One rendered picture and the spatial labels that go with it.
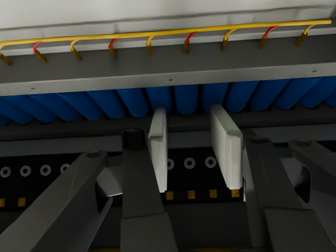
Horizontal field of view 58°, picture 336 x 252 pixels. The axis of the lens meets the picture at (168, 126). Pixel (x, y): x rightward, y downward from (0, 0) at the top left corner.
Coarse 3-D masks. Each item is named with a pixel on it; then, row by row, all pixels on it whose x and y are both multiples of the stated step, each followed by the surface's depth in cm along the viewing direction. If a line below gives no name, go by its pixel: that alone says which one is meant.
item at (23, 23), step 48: (0, 0) 14; (48, 0) 14; (96, 0) 14; (144, 0) 14; (192, 0) 15; (240, 0) 15; (288, 0) 15; (0, 144) 31; (48, 144) 30; (96, 144) 30; (192, 144) 29
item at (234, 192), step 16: (0, 160) 31; (16, 160) 31; (32, 160) 31; (48, 160) 31; (64, 160) 30; (176, 160) 30; (0, 176) 30; (16, 176) 30; (32, 176) 30; (48, 176) 30; (176, 176) 29; (192, 176) 29; (208, 176) 29; (0, 192) 30; (16, 192) 30; (32, 192) 30; (160, 192) 29; (176, 192) 29; (192, 192) 29; (208, 192) 29; (224, 192) 29; (240, 192) 28; (0, 208) 29; (16, 208) 30
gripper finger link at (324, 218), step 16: (288, 144) 13; (304, 144) 13; (320, 144) 13; (304, 160) 12; (320, 160) 11; (320, 176) 11; (304, 192) 13; (320, 192) 11; (304, 208) 12; (320, 208) 11
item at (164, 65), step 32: (160, 32) 16; (192, 32) 16; (0, 64) 18; (32, 64) 18; (64, 64) 17; (96, 64) 17; (128, 64) 17; (160, 64) 17; (192, 64) 17; (224, 64) 17; (256, 64) 17; (288, 64) 17; (320, 64) 16
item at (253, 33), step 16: (208, 32) 17; (224, 32) 17; (240, 32) 17; (256, 32) 16; (272, 32) 16; (288, 32) 16; (320, 32) 17; (16, 48) 17; (32, 48) 17; (48, 48) 17; (64, 48) 17; (80, 48) 17; (96, 48) 17
